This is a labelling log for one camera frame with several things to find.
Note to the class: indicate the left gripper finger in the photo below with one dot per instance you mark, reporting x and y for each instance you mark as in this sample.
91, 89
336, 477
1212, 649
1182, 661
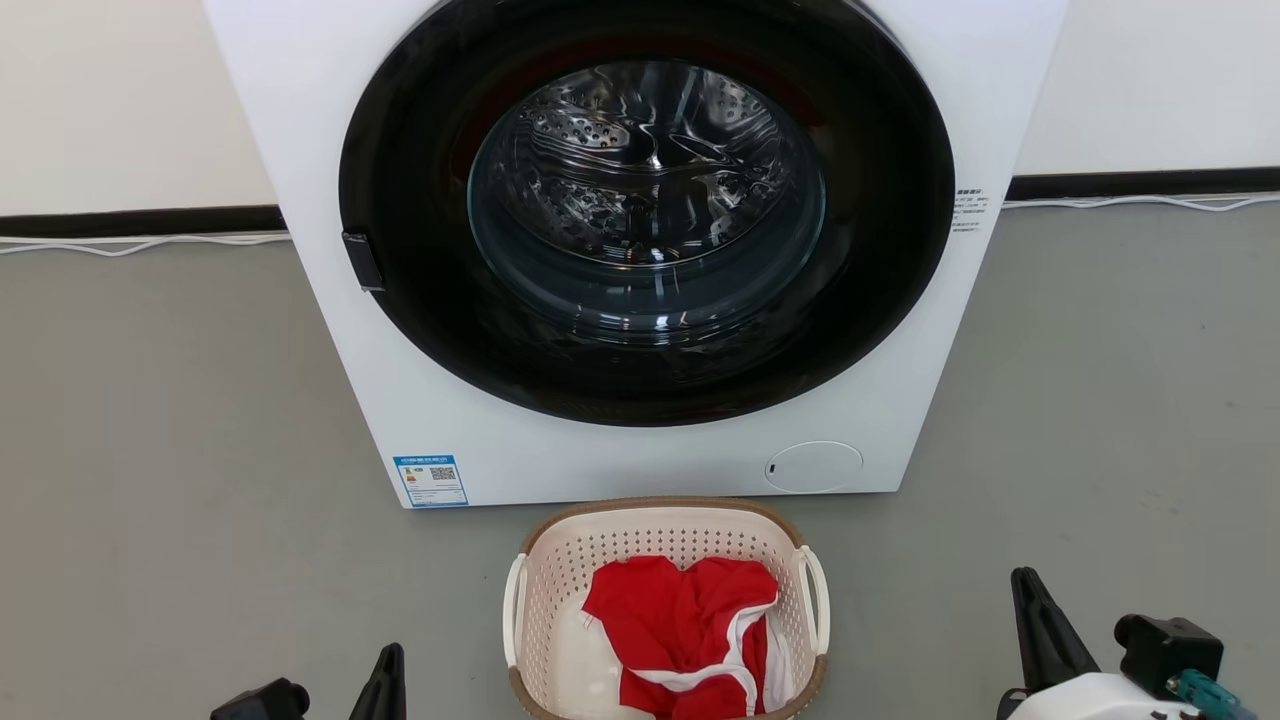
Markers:
385, 690

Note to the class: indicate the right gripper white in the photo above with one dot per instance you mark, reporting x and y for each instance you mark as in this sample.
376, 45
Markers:
1090, 700

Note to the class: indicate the cream perforated laundry basket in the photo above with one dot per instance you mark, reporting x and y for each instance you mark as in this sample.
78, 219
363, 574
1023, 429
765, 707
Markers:
600, 545

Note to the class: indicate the blue energy label sticker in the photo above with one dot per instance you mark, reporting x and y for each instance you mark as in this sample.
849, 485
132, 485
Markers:
430, 482

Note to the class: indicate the round white filter cover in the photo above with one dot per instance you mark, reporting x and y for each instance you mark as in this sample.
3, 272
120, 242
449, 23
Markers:
815, 467

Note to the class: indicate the red and white garment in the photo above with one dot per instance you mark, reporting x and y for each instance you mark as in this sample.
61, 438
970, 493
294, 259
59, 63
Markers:
680, 620

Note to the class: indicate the dark round washer door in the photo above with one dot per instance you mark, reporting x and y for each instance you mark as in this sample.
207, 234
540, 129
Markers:
400, 330

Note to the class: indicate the printed warning text label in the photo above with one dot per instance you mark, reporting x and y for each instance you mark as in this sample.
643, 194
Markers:
970, 210

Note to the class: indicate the white front-load washing machine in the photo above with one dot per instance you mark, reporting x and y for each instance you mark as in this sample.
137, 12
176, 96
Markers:
300, 150

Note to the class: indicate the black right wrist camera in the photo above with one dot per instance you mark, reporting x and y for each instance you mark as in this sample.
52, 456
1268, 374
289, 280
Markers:
1165, 645

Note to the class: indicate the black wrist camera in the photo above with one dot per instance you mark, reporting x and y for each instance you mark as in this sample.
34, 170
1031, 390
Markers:
265, 702
1165, 645

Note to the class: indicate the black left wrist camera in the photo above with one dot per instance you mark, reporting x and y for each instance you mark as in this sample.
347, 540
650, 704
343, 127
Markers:
265, 702

